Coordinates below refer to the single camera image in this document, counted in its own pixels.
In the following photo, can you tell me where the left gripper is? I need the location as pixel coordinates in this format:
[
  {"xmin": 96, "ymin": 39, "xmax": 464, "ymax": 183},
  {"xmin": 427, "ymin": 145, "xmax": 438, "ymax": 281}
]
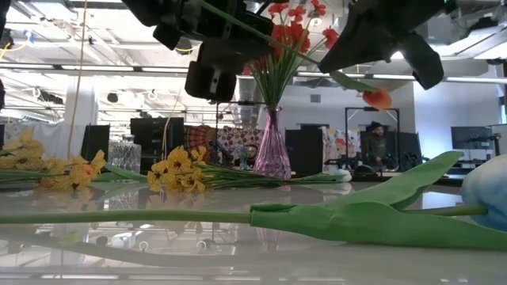
[{"xmin": 120, "ymin": 0, "xmax": 275, "ymax": 102}]

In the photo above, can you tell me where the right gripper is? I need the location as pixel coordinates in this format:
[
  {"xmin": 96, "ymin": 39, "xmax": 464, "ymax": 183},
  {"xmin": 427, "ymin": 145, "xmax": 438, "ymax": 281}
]
[{"xmin": 318, "ymin": 0, "xmax": 451, "ymax": 90}]

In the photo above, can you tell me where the orange artificial tulip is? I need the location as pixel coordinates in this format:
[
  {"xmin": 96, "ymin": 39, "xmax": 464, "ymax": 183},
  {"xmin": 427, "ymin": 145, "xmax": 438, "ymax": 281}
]
[{"xmin": 196, "ymin": 0, "xmax": 394, "ymax": 111}]

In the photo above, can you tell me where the red artificial flower bunch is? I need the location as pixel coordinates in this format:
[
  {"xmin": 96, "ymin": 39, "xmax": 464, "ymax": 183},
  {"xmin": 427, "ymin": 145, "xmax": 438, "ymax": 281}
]
[{"xmin": 242, "ymin": 0, "xmax": 341, "ymax": 110}]

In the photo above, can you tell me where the pink glass vase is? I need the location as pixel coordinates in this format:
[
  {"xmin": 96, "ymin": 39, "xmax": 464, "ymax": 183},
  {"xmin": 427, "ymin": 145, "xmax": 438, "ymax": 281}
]
[{"xmin": 253, "ymin": 105, "xmax": 293, "ymax": 180}]

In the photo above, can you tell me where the yellow artificial flower bunch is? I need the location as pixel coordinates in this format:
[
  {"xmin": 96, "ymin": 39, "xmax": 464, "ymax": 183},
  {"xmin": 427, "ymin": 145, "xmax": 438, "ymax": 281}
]
[
  {"xmin": 0, "ymin": 130, "xmax": 107, "ymax": 192},
  {"xmin": 103, "ymin": 145, "xmax": 318, "ymax": 194}
]

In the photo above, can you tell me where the clear cut-glass vase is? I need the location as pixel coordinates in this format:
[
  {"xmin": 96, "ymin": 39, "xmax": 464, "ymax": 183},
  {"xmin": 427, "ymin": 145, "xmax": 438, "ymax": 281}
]
[{"xmin": 109, "ymin": 134, "xmax": 143, "ymax": 174}]

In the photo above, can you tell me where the dotted floral cloth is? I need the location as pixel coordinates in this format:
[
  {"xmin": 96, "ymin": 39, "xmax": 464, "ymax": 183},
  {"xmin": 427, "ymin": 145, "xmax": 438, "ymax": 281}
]
[{"xmin": 215, "ymin": 126, "xmax": 265, "ymax": 167}]

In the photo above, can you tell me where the orange mandala cloth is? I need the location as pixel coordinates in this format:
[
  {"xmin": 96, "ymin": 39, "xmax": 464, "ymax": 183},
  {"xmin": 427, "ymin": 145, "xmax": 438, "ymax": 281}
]
[{"xmin": 184, "ymin": 125, "xmax": 218, "ymax": 159}]

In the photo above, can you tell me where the person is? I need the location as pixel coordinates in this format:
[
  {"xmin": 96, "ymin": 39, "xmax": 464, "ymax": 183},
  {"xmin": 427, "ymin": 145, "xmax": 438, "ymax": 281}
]
[{"xmin": 363, "ymin": 120, "xmax": 388, "ymax": 166}]

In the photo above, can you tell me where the white floral cloth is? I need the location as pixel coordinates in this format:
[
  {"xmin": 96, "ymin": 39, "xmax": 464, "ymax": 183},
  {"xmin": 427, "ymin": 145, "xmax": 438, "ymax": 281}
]
[{"xmin": 321, "ymin": 126, "xmax": 362, "ymax": 173}]

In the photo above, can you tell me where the black computer monitor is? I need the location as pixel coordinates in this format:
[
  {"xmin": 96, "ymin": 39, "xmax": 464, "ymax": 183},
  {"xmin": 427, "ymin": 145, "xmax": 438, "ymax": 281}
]
[{"xmin": 451, "ymin": 125, "xmax": 495, "ymax": 150}]

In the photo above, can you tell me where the black cabinet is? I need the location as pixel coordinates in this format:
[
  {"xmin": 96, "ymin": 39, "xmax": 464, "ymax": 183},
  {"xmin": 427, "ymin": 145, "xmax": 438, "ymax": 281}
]
[
  {"xmin": 284, "ymin": 123, "xmax": 330, "ymax": 178},
  {"xmin": 129, "ymin": 116, "xmax": 185, "ymax": 172}
]

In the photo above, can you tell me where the long ceiling light bar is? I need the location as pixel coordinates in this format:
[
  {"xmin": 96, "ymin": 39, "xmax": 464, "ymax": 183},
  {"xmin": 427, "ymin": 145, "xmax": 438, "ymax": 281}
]
[{"xmin": 0, "ymin": 63, "xmax": 507, "ymax": 85}]

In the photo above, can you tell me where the black upright panel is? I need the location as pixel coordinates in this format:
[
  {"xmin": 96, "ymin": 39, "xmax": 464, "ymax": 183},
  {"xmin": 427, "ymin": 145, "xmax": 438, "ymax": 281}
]
[{"xmin": 81, "ymin": 124, "xmax": 111, "ymax": 162}]

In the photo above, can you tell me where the white curtain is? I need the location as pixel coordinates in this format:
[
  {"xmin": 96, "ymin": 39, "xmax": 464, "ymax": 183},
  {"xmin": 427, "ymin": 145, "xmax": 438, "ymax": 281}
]
[{"xmin": 0, "ymin": 120, "xmax": 98, "ymax": 159}]

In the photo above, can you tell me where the silver ventilation duct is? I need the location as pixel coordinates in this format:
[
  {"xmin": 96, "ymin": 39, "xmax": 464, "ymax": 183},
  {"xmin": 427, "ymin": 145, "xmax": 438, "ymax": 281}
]
[{"xmin": 237, "ymin": 74, "xmax": 261, "ymax": 127}]

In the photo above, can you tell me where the black metal stand frame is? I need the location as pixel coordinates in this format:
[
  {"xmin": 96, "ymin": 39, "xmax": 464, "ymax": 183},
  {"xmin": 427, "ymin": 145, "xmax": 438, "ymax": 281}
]
[{"xmin": 344, "ymin": 106, "xmax": 401, "ymax": 175}]

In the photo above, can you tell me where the thin yellow hanging cable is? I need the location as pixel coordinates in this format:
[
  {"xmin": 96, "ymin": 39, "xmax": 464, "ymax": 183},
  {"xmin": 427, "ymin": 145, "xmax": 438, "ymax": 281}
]
[{"xmin": 161, "ymin": 89, "xmax": 181, "ymax": 162}]

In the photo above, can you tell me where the black aluminium table frame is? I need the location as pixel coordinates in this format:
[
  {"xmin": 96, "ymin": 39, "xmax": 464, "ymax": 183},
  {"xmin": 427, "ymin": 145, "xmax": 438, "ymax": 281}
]
[{"xmin": 0, "ymin": 168, "xmax": 507, "ymax": 189}]

